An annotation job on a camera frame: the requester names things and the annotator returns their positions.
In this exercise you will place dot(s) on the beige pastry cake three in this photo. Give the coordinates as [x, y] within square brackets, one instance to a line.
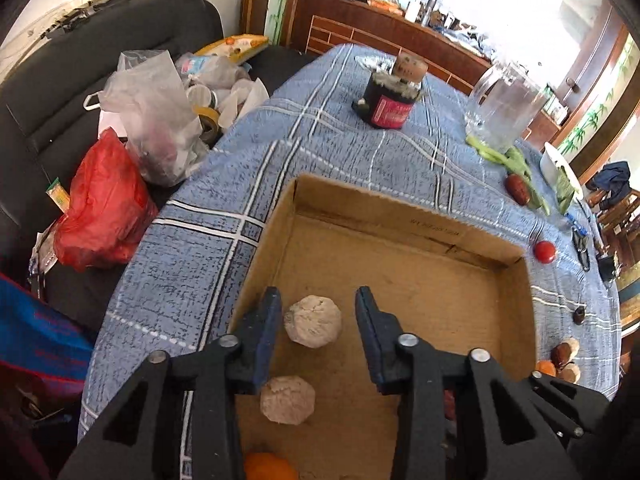
[570, 373]

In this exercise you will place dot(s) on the blue jacket on railing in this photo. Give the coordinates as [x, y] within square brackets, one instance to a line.
[613, 180]

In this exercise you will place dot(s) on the beige pastry cake four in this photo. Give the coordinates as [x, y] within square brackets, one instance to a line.
[313, 322]

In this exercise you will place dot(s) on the orange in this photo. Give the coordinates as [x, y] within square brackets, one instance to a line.
[268, 466]

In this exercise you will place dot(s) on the clear plastic bag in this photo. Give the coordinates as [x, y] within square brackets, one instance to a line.
[163, 133]

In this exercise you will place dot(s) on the large wrinkled red date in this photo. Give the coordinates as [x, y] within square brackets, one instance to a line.
[450, 405]

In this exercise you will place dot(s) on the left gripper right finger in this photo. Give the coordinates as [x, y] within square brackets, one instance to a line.
[498, 433]

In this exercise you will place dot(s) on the blue plaid tablecloth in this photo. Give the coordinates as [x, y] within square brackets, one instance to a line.
[180, 290]

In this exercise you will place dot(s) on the blue marker pen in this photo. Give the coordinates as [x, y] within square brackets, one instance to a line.
[576, 225]

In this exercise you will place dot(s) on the dark plum fruit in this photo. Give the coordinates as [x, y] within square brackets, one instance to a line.
[579, 315]

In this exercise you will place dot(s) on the wooden sideboard cabinet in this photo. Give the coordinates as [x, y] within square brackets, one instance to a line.
[317, 26]

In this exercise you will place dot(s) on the yellow snack package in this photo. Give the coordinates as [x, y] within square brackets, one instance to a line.
[238, 48]

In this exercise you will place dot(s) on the black red labelled jar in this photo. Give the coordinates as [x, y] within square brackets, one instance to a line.
[394, 86]

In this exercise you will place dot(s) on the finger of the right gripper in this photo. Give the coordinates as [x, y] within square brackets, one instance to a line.
[573, 412]

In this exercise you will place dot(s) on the green leafy vegetable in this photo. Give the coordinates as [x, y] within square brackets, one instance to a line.
[514, 162]

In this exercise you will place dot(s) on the white bowl with greens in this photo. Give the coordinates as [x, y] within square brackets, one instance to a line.
[560, 177]

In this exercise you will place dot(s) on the small orange mandarin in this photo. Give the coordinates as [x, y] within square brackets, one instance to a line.
[546, 367]

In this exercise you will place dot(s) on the clear plastic pitcher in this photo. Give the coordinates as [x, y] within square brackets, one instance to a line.
[504, 103]

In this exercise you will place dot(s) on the black scissors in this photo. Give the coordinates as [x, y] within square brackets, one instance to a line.
[580, 242]

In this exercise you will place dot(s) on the red date near vegetable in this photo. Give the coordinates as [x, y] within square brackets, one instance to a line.
[517, 189]

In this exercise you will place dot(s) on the beige pastry cake two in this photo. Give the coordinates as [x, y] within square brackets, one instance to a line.
[574, 346]

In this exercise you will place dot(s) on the beige pastry cake one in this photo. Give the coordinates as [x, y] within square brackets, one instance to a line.
[287, 400]

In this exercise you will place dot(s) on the red plastic bag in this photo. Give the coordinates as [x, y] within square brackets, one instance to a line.
[110, 209]

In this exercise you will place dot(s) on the pink blue gift bag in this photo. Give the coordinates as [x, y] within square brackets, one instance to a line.
[43, 353]

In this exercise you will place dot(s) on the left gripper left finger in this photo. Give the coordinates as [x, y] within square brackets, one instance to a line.
[138, 434]

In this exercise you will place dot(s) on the shallow cardboard box tray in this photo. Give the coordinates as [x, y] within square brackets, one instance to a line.
[452, 284]

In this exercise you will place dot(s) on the black leather sofa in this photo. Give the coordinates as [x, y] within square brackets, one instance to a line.
[45, 129]

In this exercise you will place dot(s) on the small red cherry tomato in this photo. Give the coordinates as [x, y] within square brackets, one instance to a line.
[544, 251]

